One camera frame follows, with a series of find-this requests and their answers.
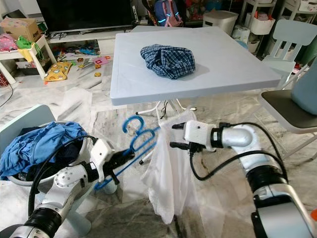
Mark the dark navy garment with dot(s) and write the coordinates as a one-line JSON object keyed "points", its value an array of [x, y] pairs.
{"points": [[74, 156]]}

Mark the black television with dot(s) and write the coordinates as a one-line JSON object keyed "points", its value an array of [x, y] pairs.
{"points": [[84, 15]]}

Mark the pale grey folding table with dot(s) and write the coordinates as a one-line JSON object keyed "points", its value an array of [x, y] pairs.
{"points": [[228, 64]]}

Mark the pink blue backpack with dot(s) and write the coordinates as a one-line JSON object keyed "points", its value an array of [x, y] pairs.
{"points": [[168, 12]]}

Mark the cardboard box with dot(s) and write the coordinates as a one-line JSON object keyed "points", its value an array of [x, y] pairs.
{"points": [[20, 29]]}

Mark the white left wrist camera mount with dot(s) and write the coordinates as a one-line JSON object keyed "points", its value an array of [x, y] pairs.
{"points": [[101, 153]]}

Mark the white television console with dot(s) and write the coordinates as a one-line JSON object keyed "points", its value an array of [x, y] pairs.
{"points": [[94, 35]]}

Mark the blue shirt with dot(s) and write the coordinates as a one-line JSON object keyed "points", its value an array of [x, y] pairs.
{"points": [[39, 144]]}

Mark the light blue chair cushion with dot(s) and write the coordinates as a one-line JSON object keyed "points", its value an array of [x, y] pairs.
{"points": [[306, 94]]}

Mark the pale blue slatted child chair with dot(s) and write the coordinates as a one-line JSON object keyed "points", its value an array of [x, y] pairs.
{"points": [[294, 30]]}

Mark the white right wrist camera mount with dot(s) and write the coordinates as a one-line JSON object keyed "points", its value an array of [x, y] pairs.
{"points": [[199, 133]]}

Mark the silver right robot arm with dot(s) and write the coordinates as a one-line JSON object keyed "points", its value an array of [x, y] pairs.
{"points": [[240, 136]]}

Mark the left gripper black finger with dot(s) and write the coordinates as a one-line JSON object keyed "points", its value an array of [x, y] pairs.
{"points": [[128, 153], [115, 177]]}

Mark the white bucket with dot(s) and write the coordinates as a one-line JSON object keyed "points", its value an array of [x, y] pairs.
{"points": [[262, 27]]}

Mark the small white table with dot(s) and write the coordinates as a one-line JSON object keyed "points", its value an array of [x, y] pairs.
{"points": [[10, 54]]}

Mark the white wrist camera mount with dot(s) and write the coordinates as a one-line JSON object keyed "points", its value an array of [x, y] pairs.
{"points": [[101, 153], [199, 133]]}

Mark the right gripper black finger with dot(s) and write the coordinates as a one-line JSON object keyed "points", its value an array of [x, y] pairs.
{"points": [[179, 126], [178, 146]]}

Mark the grey seat folding chair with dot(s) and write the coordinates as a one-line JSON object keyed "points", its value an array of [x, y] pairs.
{"points": [[285, 106]]}

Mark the blue plastic hanger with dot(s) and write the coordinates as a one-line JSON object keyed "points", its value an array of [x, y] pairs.
{"points": [[143, 141], [132, 117]]}

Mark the pink bag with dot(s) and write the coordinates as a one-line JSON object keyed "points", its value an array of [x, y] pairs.
{"points": [[7, 43]]}

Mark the blue plaid cloth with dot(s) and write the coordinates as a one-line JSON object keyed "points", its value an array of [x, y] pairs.
{"points": [[167, 62]]}

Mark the white laundry basket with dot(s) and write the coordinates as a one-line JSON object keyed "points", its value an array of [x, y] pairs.
{"points": [[25, 181]]}

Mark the white garment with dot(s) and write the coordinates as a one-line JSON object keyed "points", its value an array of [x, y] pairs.
{"points": [[171, 173]]}

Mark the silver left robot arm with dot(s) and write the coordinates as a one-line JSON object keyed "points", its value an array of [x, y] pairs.
{"points": [[74, 178]]}

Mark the pink flat toy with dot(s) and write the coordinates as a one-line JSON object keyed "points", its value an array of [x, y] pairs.
{"points": [[101, 61]]}

